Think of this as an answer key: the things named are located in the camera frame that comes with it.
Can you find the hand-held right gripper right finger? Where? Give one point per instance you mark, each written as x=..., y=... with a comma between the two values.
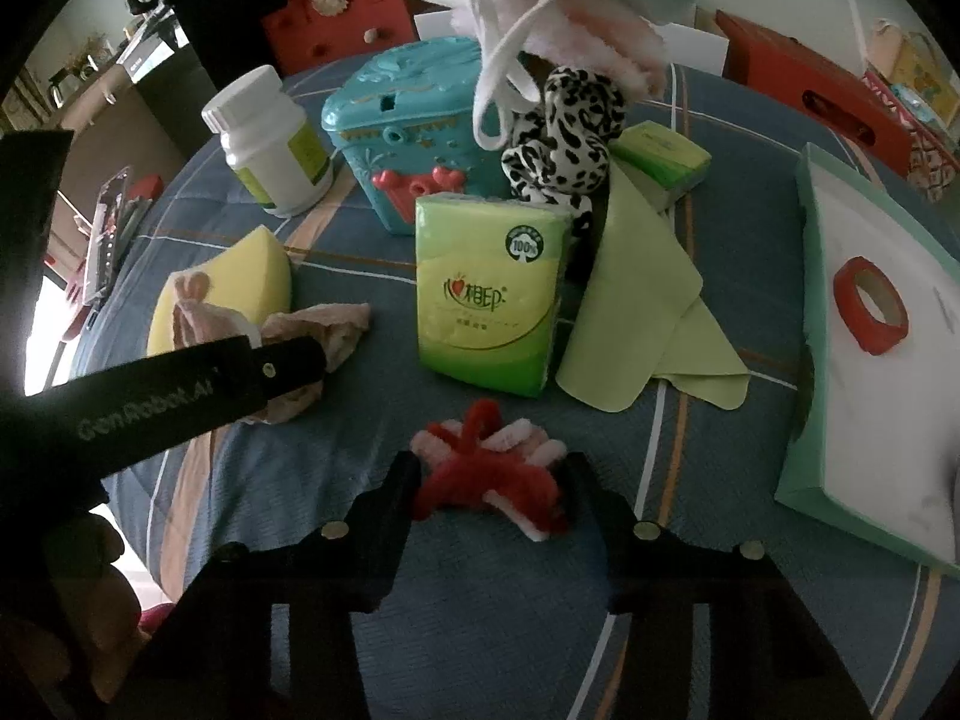
x=611, y=532

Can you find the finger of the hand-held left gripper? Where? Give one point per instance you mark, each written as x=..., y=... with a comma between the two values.
x=289, y=364

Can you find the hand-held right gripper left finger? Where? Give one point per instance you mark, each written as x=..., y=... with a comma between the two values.
x=390, y=517

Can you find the red and pink pipe cleaner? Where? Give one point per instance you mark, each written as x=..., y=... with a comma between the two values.
x=480, y=476

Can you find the yellow sponge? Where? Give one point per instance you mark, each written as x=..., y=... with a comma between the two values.
x=240, y=277

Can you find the pink fluffy cloth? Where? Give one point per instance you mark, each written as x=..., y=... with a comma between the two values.
x=592, y=37

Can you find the person's left hand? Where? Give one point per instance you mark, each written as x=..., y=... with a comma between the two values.
x=105, y=540

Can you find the blue plaid bedsheet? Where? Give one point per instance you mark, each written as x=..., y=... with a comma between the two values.
x=337, y=465

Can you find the large green tissue pack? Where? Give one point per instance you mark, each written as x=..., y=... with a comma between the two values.
x=480, y=300

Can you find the light green cloth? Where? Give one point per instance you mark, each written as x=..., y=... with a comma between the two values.
x=637, y=315

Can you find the white pill bottle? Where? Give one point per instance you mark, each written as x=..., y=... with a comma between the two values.
x=262, y=142

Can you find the teal plastic treasure box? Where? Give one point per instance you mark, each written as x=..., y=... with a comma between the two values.
x=405, y=127

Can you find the brown cabinet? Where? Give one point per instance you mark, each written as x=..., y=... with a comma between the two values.
x=90, y=157

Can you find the red tape roll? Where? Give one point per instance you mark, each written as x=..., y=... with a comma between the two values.
x=847, y=315

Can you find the red felt bag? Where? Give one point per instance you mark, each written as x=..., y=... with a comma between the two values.
x=330, y=30

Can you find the black appliance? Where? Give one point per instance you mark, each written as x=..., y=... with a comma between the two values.
x=202, y=37

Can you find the leopard print scrunchie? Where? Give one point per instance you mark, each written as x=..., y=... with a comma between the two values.
x=570, y=142

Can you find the small green tissue pack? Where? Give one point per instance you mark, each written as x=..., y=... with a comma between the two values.
x=660, y=154

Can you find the red cardboard box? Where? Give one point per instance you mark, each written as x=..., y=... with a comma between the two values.
x=787, y=75

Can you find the red patterned basket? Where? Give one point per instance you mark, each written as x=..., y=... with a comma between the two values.
x=930, y=157

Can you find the beige printed bag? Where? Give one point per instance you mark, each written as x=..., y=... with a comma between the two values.
x=915, y=67

